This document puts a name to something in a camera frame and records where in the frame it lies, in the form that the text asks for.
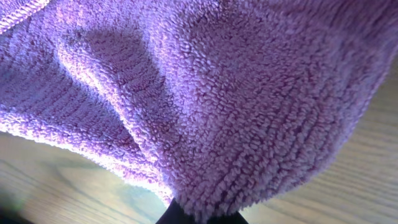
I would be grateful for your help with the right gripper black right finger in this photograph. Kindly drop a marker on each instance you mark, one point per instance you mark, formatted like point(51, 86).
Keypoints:
point(235, 218)

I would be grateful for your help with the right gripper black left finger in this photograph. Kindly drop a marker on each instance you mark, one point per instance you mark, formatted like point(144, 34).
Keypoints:
point(175, 214)

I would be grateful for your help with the purple microfibre cloth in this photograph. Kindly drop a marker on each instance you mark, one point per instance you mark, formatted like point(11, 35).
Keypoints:
point(215, 105)

